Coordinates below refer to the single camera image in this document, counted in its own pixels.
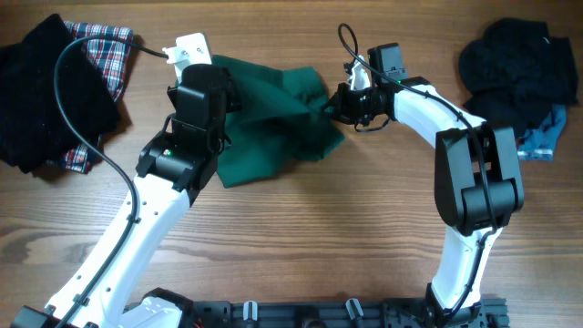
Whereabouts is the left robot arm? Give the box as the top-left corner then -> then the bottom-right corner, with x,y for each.
11,64 -> 240,327

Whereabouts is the blue denim garment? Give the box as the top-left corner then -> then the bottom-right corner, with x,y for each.
517,104 -> 567,161

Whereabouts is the red plaid shirt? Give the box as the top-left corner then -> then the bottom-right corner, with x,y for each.
45,21 -> 134,174

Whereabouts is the black folded garment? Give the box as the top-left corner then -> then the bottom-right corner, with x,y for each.
1,14 -> 119,174

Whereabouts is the green cloth garment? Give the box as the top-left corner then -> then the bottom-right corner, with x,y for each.
212,55 -> 344,189

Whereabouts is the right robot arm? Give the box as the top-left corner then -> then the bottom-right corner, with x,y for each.
322,44 -> 524,327

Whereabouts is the black crumpled garment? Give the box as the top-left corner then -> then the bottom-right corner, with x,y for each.
458,17 -> 578,138

